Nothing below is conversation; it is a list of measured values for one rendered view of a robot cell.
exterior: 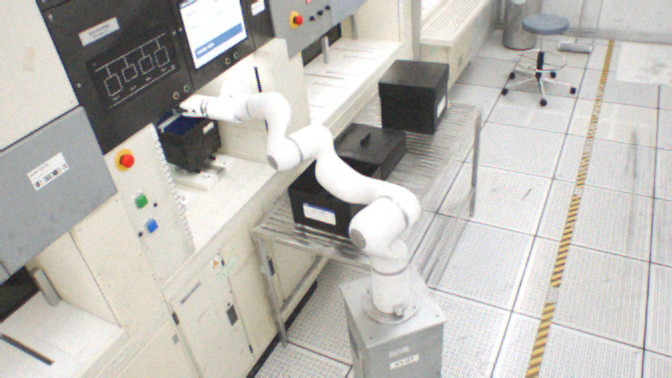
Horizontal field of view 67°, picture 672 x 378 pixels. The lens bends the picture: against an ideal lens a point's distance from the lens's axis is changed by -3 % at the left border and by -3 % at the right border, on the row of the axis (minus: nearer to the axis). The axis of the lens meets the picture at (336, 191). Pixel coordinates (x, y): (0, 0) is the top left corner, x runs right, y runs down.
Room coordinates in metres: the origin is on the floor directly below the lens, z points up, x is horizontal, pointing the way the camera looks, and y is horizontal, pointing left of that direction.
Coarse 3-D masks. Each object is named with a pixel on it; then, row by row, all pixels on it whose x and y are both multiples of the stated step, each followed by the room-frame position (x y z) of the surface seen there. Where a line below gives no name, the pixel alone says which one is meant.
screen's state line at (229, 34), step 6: (240, 24) 1.83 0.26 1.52; (228, 30) 1.78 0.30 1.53; (234, 30) 1.80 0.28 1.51; (240, 30) 1.83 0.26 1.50; (216, 36) 1.72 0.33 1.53; (222, 36) 1.74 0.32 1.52; (228, 36) 1.77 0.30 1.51; (234, 36) 1.79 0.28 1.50; (210, 42) 1.69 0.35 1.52; (216, 42) 1.71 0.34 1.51; (222, 42) 1.74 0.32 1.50; (198, 48) 1.64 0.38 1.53; (204, 48) 1.66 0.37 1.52; (210, 48) 1.68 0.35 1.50; (198, 54) 1.63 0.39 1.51; (204, 54) 1.65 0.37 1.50
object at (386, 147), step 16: (352, 128) 2.16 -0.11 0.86; (368, 128) 2.14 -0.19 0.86; (384, 128) 2.12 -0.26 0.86; (336, 144) 2.03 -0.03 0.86; (352, 144) 2.01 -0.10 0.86; (368, 144) 2.00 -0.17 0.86; (384, 144) 1.98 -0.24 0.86; (400, 144) 2.00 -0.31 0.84; (368, 160) 1.87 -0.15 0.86; (384, 160) 1.86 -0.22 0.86; (400, 160) 1.98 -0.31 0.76; (384, 176) 1.85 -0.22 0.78
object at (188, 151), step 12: (168, 120) 1.89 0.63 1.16; (204, 120) 1.92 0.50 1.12; (216, 120) 1.98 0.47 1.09; (156, 132) 1.88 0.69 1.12; (168, 132) 1.84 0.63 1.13; (192, 132) 1.86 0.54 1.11; (204, 132) 1.91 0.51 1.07; (216, 132) 1.98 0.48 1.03; (168, 144) 1.86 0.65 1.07; (180, 144) 1.82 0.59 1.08; (192, 144) 1.85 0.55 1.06; (204, 144) 1.91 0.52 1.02; (216, 144) 1.97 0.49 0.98; (168, 156) 1.87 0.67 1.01; (180, 156) 1.83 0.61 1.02; (192, 156) 1.84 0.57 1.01; (204, 156) 1.90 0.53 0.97; (192, 168) 1.83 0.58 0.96
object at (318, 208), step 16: (352, 160) 1.79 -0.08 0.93; (304, 176) 1.74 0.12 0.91; (368, 176) 1.75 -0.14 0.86; (288, 192) 1.64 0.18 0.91; (304, 192) 1.73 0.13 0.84; (320, 192) 1.81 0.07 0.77; (304, 208) 1.60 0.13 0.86; (320, 208) 1.56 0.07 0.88; (336, 208) 1.52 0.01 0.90; (352, 208) 1.51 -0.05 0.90; (304, 224) 1.61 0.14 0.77; (320, 224) 1.57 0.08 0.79; (336, 224) 1.53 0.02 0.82
